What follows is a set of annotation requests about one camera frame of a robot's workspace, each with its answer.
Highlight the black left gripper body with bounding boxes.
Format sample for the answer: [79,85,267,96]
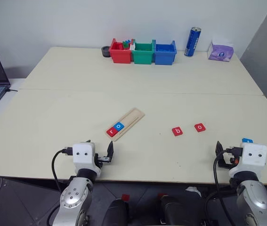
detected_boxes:
[94,153,112,169]

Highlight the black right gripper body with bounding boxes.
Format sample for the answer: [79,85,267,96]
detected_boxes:
[218,153,243,169]

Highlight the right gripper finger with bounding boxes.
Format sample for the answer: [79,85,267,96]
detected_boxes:
[215,140,224,157]

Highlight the red letter tile o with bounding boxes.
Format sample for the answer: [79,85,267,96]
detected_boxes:
[194,123,207,133]

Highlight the red letter tile b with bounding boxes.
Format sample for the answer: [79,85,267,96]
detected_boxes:
[171,127,184,137]

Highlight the red letter tile r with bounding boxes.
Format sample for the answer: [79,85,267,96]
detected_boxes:
[106,128,119,138]

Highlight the blue letter tile o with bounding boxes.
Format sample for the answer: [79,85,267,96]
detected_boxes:
[113,121,125,132]

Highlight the wooden letter tray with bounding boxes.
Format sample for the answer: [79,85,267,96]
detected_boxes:
[105,108,146,142]

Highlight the white crumpled object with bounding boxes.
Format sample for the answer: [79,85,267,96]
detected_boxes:
[185,186,202,197]

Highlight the dark rounded shape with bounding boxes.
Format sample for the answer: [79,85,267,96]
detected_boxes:
[157,194,196,226]
[102,198,130,226]

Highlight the black round holder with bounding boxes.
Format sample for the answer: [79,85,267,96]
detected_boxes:
[101,46,113,58]

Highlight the red plastic bin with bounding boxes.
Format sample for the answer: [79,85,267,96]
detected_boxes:
[109,38,134,65]

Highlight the purple tissue pack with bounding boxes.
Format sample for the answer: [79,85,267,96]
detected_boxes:
[207,38,235,63]

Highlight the green plastic bin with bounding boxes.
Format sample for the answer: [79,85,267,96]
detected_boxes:
[131,39,156,65]

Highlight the blue plastic bin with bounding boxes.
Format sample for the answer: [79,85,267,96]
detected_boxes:
[152,40,178,66]

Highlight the blue drink can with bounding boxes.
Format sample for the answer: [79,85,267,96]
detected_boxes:
[184,26,202,57]

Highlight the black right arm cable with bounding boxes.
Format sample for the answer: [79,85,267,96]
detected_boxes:
[205,147,243,226]

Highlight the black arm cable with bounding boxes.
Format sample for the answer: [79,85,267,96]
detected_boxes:
[46,146,74,226]
[205,147,243,226]

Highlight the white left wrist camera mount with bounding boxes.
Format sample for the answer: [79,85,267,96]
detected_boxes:
[73,142,103,175]

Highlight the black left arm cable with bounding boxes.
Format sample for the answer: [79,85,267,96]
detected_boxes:
[46,146,74,226]

